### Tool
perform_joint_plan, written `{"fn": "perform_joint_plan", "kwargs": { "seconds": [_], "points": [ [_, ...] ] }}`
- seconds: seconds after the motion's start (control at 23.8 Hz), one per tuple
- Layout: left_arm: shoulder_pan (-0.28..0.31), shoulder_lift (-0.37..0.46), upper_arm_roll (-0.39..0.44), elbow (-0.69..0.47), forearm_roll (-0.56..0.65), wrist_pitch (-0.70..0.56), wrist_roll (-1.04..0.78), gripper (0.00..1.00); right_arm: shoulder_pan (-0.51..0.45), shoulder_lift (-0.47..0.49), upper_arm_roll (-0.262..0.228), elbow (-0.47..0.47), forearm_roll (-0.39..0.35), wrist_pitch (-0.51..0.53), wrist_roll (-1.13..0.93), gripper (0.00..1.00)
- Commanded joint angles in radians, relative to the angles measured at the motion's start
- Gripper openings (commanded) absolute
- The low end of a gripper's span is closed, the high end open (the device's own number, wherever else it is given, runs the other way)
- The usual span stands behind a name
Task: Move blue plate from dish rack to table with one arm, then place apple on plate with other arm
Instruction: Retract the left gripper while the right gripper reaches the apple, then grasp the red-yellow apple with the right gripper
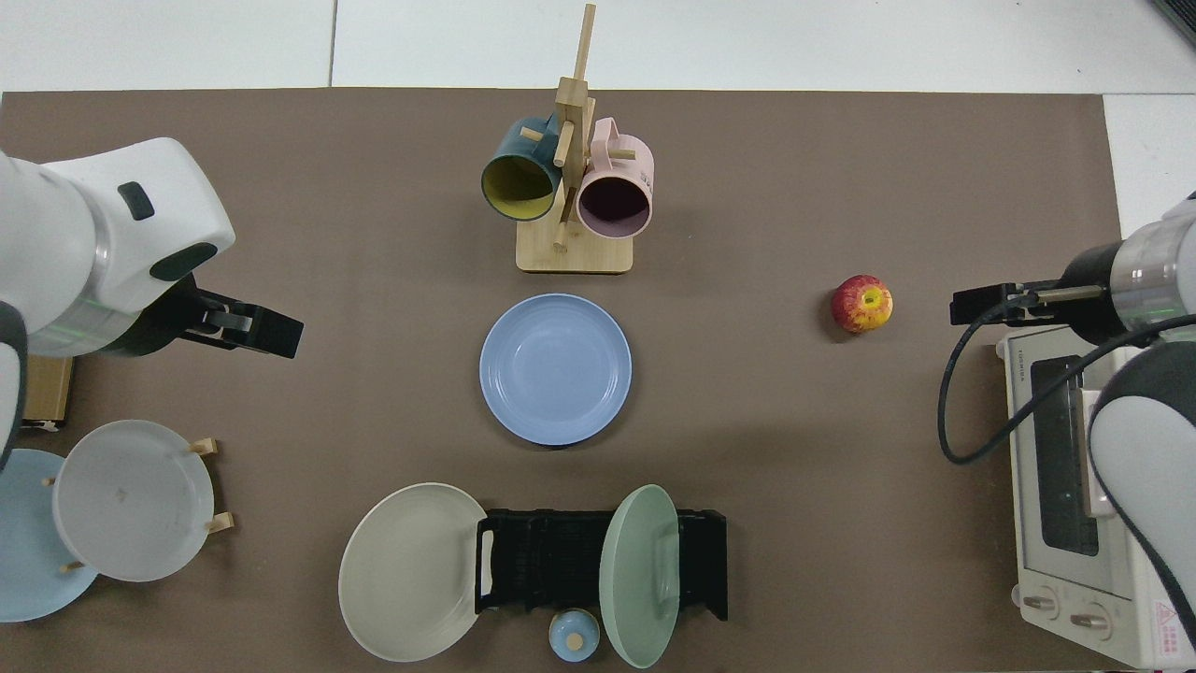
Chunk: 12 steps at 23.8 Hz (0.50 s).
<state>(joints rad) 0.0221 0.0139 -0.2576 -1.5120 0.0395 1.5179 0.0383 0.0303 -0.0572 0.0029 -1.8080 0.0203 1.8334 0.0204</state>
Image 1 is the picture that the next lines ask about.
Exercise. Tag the pale toaster oven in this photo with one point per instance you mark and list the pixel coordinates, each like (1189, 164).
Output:
(1121, 617)

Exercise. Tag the wooden cup stand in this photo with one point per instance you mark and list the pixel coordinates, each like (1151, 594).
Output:
(579, 252)

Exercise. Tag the pink cup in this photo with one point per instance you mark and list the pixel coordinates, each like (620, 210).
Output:
(631, 159)

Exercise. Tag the black dish rack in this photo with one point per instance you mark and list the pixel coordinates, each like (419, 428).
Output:
(542, 561)

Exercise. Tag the dark teal cup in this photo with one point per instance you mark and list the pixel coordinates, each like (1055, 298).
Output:
(509, 150)

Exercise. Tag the red yellow apple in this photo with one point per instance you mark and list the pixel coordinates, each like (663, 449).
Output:
(860, 304)

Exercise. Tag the light blue plate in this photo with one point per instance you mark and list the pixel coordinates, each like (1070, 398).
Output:
(28, 551)

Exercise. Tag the grey white plate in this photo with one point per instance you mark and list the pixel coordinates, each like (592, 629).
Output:
(131, 500)

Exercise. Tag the wooden peg plate stand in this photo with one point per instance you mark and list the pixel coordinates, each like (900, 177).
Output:
(207, 447)

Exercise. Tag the beige plate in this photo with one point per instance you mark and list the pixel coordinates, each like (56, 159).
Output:
(411, 570)

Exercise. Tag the brown table cloth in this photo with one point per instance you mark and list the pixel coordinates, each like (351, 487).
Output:
(374, 327)

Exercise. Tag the dark grey equipment edge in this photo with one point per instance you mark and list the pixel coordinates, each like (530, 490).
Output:
(1179, 17)

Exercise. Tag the green plate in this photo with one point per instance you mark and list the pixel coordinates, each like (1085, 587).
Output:
(635, 579)

